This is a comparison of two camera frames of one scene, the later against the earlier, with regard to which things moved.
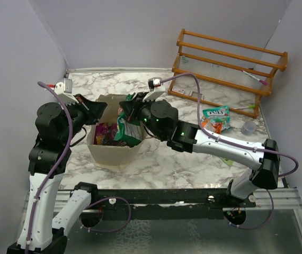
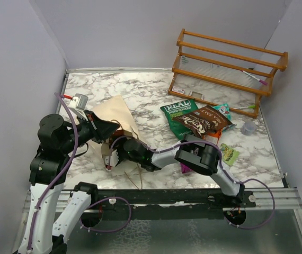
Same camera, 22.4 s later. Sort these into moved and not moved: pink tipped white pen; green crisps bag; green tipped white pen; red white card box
Moved: green crisps bag
Not moved: green tipped white pen; pink tipped white pen; red white card box
